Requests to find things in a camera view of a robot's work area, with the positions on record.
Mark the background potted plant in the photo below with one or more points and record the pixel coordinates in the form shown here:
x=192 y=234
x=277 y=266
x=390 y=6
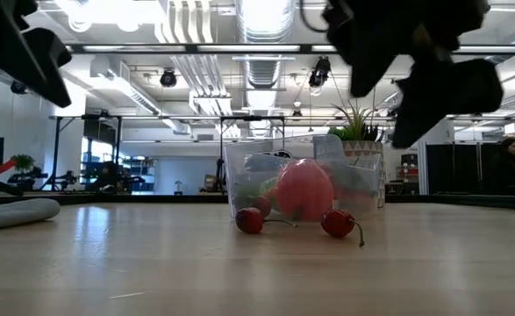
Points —
x=22 y=162

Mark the green succulent in white pot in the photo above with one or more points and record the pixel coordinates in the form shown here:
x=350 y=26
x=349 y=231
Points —
x=358 y=127

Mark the grey folded cloth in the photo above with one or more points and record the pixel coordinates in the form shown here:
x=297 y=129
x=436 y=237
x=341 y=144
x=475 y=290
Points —
x=11 y=215

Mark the green toy fruit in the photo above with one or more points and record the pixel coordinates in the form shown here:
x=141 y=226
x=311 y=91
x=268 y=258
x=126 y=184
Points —
x=246 y=194

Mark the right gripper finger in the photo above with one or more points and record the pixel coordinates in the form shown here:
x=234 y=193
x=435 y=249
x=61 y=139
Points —
x=366 y=57
x=450 y=92

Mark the black hanging camera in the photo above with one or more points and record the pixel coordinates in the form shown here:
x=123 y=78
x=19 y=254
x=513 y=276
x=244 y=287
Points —
x=320 y=72
x=168 y=79
x=19 y=88

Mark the red toy cherry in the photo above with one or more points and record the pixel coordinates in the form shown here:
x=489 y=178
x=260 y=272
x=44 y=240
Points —
x=249 y=220
x=338 y=223

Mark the black background stand frame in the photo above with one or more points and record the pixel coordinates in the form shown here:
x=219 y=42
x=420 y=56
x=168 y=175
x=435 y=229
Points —
x=86 y=117

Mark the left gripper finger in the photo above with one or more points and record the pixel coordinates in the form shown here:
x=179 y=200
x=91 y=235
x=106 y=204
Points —
x=53 y=66
x=2 y=39

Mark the person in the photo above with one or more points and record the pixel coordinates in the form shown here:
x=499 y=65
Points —
x=507 y=167

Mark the silver ventilation duct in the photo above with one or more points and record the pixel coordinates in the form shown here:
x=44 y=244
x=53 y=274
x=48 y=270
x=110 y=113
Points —
x=263 y=26

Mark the clear plastic tupperware container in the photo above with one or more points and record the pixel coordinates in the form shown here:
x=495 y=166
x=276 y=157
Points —
x=239 y=162

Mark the pink toy ball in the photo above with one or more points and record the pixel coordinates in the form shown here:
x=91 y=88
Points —
x=305 y=193

